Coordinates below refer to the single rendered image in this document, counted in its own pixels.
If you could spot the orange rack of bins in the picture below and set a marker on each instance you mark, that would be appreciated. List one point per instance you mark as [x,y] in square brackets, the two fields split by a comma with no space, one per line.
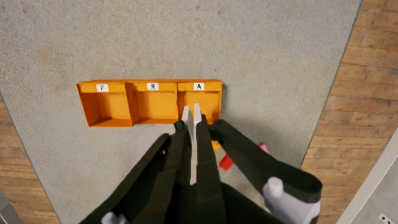
[122,103]

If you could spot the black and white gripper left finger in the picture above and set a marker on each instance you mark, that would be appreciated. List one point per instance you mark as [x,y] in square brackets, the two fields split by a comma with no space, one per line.
[143,186]

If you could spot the pink rectangular block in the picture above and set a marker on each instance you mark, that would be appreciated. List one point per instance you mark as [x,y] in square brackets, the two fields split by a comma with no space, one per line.
[263,147]

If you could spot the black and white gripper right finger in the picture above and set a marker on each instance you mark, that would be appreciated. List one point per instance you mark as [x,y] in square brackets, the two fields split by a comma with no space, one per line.
[290,194]

